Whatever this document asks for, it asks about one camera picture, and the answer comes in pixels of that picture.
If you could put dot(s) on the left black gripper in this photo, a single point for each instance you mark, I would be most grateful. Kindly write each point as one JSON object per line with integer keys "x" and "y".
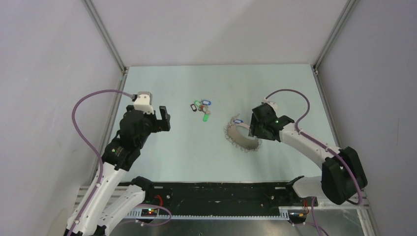
{"x": 160, "y": 125}

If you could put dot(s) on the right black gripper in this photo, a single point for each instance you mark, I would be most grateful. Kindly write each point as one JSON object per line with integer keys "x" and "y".
{"x": 253, "y": 130}

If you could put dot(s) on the metal keyring band with rings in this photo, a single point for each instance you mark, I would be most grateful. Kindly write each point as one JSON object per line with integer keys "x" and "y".
{"x": 233, "y": 135}

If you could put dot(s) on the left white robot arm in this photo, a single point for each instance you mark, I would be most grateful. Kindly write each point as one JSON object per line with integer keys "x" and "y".
{"x": 93, "y": 216}

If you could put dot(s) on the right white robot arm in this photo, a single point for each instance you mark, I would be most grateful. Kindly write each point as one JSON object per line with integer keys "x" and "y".
{"x": 342, "y": 174}

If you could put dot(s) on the silver keys pile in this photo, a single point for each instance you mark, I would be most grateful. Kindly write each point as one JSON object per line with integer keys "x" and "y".
{"x": 204, "y": 109}

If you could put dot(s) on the right controller board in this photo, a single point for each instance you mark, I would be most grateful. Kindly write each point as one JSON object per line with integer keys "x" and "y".
{"x": 297, "y": 215}

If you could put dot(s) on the controller board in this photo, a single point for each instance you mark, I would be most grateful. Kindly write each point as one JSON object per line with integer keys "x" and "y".
{"x": 297, "y": 215}
{"x": 149, "y": 212}

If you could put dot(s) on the left controller board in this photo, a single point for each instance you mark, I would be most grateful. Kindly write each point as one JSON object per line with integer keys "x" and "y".
{"x": 149, "y": 212}

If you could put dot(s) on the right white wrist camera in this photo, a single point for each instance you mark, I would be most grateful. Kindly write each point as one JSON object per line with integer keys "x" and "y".
{"x": 271, "y": 104}

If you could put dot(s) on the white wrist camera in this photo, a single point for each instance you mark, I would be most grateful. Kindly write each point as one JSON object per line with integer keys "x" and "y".
{"x": 271, "y": 104}
{"x": 143, "y": 102}

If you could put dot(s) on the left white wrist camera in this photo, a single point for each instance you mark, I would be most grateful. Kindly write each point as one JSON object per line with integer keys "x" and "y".
{"x": 143, "y": 102}

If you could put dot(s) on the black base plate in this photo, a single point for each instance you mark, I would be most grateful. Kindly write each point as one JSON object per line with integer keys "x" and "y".
{"x": 223, "y": 199}

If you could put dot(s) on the white slotted cable duct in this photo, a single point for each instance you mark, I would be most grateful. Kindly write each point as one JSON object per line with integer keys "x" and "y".
{"x": 137, "y": 214}

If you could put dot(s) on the left aluminium corner post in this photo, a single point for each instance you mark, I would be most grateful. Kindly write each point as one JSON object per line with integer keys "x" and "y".
{"x": 96, "y": 19}

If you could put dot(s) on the aluminium corner post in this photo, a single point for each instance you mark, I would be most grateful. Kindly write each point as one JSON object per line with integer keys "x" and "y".
{"x": 96, "y": 19}
{"x": 335, "y": 32}

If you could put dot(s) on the right aluminium corner post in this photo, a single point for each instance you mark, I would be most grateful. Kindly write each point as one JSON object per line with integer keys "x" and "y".
{"x": 335, "y": 32}

